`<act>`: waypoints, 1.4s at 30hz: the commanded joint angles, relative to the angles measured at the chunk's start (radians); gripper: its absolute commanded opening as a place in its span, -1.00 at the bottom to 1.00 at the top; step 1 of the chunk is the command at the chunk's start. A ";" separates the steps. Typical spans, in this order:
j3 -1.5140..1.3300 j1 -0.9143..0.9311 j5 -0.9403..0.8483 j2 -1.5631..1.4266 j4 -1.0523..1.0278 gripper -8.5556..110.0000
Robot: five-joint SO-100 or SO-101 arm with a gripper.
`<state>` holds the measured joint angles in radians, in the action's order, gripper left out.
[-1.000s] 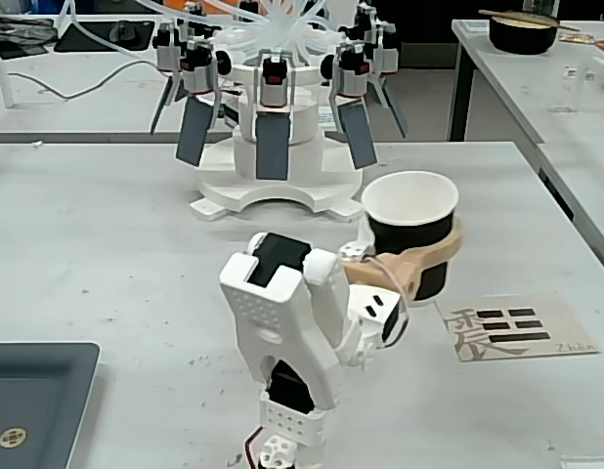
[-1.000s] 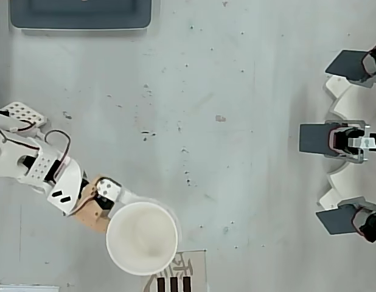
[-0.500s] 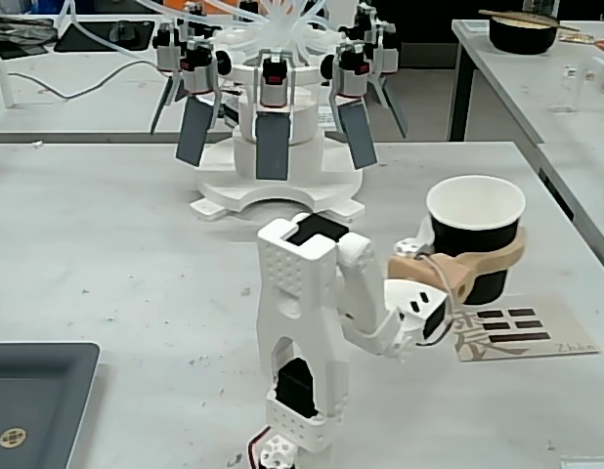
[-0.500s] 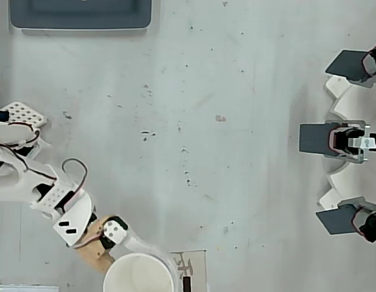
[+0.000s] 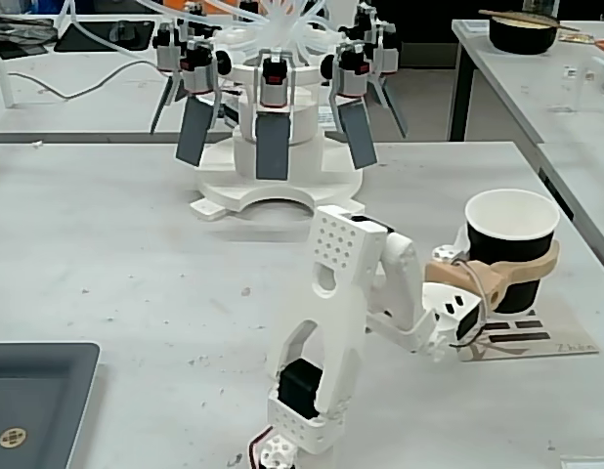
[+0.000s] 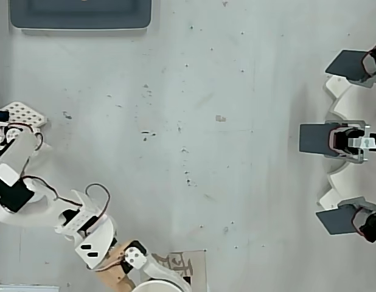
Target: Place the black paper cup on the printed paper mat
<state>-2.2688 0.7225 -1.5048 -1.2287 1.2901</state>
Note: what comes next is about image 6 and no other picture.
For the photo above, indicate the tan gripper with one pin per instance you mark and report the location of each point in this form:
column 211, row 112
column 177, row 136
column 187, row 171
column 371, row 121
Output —
column 134, row 255

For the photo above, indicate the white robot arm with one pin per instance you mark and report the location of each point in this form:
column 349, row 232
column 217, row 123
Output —
column 23, row 210

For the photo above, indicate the printed paper mat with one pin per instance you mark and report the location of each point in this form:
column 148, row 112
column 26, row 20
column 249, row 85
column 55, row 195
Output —
column 197, row 267

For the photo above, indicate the grey dispenser flap plate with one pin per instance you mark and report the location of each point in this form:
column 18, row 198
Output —
column 314, row 139
column 335, row 221
column 346, row 65

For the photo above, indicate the black silver pump unit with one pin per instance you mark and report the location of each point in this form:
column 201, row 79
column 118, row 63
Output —
column 349, row 141
column 372, row 65
column 369, row 223

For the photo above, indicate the grey plastic tray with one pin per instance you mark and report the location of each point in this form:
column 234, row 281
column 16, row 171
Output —
column 81, row 15

